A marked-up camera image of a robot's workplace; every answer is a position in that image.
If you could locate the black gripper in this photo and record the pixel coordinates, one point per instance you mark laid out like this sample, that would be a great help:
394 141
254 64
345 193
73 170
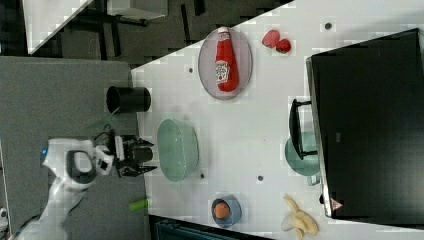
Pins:
122 147

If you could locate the green plastic strainer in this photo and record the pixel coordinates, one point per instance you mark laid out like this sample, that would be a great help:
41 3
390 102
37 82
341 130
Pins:
178 149

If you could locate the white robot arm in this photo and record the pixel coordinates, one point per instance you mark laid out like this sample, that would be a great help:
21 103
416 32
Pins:
75 164

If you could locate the green spatula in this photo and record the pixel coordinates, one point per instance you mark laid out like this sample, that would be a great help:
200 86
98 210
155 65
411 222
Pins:
102 123

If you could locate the green marker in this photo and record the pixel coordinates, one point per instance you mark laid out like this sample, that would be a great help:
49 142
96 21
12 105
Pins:
138 205

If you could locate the black utensil cup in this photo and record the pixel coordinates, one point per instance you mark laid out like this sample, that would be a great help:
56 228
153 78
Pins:
128 100

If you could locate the orange ball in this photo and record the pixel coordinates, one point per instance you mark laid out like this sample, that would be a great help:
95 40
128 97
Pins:
221 210

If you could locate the blue bowl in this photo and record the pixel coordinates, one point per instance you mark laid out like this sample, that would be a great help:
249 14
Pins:
235 211

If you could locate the red ketchup bottle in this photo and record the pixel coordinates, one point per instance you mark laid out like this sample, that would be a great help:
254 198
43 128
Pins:
226 69

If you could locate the grey oval plate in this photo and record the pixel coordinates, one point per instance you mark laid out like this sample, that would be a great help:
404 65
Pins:
206 64

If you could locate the peeled banana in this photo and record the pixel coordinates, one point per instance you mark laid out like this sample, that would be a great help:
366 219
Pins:
298 220

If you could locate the red strawberry half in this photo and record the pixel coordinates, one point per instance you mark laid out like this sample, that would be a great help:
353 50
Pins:
271 38

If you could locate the whole red strawberry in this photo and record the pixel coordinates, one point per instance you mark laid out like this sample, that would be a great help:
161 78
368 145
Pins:
283 46

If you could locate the black toaster oven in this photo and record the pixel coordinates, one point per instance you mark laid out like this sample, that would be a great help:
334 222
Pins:
368 113

